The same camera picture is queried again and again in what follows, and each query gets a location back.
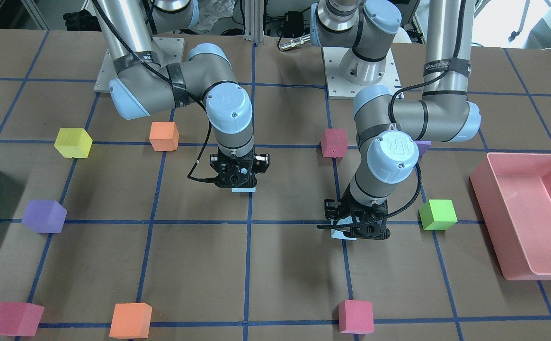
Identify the metal base plate cabled arm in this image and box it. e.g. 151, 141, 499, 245
322, 47, 401, 99

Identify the pink plastic bin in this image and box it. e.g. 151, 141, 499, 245
470, 153, 551, 280

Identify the orange block near robot bases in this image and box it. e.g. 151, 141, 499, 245
149, 121, 179, 152

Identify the purple block near cyan bin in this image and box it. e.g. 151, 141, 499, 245
21, 199, 67, 233

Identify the smooth light blue block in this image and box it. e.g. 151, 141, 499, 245
231, 187, 256, 193

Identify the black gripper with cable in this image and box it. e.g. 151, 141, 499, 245
323, 196, 359, 222

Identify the black gripper cyan side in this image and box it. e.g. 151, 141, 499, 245
209, 149, 270, 176

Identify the yellow foam block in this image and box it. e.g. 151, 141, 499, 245
54, 127, 92, 158

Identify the pink block cyan side corner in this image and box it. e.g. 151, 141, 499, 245
0, 302, 44, 337

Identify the aluminium frame post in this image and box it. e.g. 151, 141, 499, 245
240, 0, 265, 45

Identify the wrist camera mount cabled arm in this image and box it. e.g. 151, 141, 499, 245
317, 201, 391, 240

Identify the pink block far centre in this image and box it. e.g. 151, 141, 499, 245
338, 299, 375, 335

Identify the dark pink block with hole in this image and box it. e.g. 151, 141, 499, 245
320, 129, 348, 158

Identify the robot arm near cyan bin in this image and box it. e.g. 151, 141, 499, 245
92, 0, 269, 193

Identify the orange block far from bases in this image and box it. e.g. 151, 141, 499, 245
109, 303, 152, 339

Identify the purple block near pink bin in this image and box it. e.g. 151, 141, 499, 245
415, 140, 433, 157

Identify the green foam block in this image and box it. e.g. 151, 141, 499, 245
419, 199, 458, 231

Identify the cracked light blue block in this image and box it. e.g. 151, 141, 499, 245
330, 216, 357, 241

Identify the robot arm with camera cable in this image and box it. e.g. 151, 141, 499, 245
310, 0, 481, 206

